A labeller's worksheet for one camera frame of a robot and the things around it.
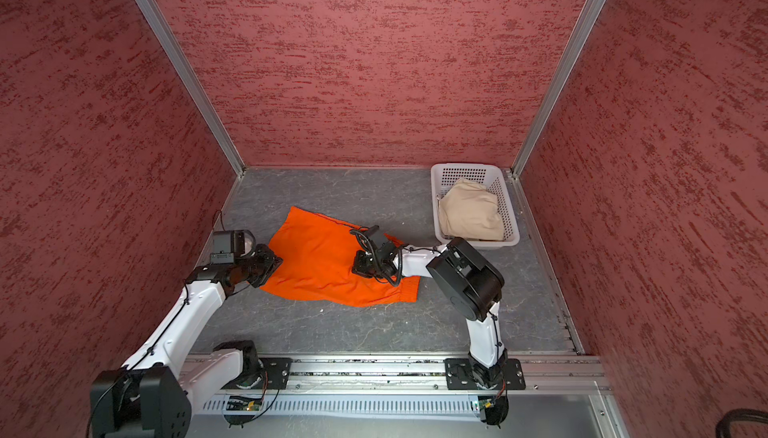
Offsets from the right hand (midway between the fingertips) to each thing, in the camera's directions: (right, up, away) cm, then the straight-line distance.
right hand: (351, 275), depth 91 cm
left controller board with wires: (-25, -28, -19) cm, 42 cm away
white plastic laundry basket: (+33, +33, +19) cm, 50 cm away
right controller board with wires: (+38, -27, -20) cm, 51 cm away
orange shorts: (-12, +5, +4) cm, 14 cm away
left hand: (-18, +6, -7) cm, 20 cm away
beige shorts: (+40, +20, +9) cm, 45 cm away
